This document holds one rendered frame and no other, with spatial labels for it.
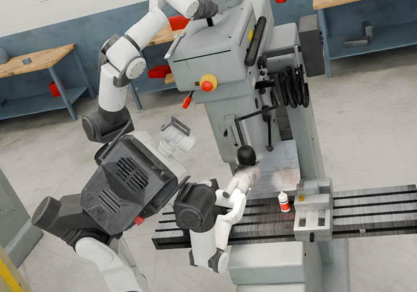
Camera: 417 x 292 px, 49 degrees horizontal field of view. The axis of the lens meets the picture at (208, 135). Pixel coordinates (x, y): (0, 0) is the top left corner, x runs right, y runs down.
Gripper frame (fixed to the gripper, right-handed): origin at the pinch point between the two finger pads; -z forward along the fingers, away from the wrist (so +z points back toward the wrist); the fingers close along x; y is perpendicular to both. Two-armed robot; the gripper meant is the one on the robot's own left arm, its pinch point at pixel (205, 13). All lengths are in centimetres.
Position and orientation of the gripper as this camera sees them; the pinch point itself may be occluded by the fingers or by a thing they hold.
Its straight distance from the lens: 172.6
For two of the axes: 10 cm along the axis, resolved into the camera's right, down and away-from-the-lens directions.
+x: 9.2, -0.9, -3.7
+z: -3.7, 0.5, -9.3
